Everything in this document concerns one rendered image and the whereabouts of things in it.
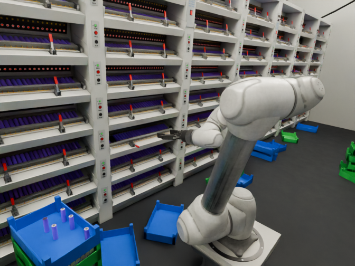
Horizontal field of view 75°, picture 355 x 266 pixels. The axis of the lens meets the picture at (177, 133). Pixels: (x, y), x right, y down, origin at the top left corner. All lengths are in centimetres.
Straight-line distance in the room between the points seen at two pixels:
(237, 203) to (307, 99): 55
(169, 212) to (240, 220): 77
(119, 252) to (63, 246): 54
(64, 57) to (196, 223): 97
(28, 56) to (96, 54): 31
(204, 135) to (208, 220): 44
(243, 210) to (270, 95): 60
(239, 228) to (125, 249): 71
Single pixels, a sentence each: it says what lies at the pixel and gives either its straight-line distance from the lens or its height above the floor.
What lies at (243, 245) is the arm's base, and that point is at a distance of 125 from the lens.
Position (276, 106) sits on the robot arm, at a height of 99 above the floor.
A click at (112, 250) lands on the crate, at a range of 155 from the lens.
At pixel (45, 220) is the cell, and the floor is 46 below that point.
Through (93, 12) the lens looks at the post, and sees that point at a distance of 135.
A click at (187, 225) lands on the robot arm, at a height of 45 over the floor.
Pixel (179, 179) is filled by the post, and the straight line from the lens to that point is 206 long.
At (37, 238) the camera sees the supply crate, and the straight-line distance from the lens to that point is 111.
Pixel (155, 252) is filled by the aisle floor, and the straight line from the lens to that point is 152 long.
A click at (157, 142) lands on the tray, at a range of 171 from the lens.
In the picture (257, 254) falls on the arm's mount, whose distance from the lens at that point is 127.
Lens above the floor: 112
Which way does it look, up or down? 20 degrees down
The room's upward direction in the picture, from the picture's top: 3 degrees clockwise
